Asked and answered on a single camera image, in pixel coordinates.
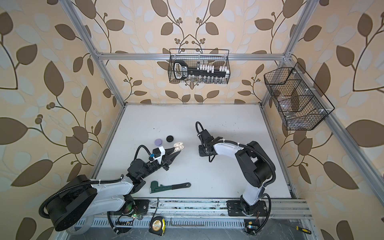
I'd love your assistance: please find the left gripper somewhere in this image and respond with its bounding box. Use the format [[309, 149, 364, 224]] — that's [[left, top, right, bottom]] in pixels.
[[139, 147, 179, 181]]

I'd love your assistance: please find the white earbud case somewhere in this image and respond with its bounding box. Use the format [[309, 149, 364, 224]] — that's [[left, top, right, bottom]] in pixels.
[[174, 142, 184, 152]]

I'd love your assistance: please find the black round earbud case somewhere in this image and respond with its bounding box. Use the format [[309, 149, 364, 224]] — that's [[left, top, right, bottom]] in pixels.
[[166, 136, 174, 143]]

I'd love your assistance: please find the purple earbud case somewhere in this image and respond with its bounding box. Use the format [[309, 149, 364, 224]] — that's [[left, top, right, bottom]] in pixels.
[[155, 139, 163, 146]]

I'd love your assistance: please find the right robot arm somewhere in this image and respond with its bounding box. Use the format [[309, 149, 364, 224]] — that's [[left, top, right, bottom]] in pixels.
[[195, 122, 276, 236]]

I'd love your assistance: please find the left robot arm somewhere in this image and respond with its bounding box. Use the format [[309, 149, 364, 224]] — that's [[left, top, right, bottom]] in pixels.
[[39, 142, 184, 232]]

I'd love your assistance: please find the green pipe wrench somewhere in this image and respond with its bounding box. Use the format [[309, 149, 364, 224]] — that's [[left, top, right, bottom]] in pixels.
[[150, 181, 191, 194]]

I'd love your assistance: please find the yellow black tape measure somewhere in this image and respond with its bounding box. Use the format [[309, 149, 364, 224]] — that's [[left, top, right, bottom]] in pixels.
[[149, 216, 166, 236]]

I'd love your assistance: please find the clear tape roll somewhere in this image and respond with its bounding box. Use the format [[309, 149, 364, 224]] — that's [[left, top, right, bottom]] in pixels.
[[66, 216, 94, 235]]

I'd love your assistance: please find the yellow black screwdriver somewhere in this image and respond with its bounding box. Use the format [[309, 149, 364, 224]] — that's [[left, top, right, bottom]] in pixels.
[[296, 226, 312, 235]]

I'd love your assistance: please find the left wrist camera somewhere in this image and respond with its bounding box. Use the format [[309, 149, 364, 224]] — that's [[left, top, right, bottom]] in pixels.
[[149, 146, 166, 165]]

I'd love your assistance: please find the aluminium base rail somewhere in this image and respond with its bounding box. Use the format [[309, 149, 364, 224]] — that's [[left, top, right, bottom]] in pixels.
[[92, 198, 313, 229]]

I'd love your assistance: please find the back wire basket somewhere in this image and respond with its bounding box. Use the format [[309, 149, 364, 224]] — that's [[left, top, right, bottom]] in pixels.
[[168, 48, 231, 85]]

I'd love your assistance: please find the side wire basket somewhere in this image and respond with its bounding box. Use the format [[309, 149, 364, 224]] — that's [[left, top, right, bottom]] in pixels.
[[264, 63, 335, 131]]

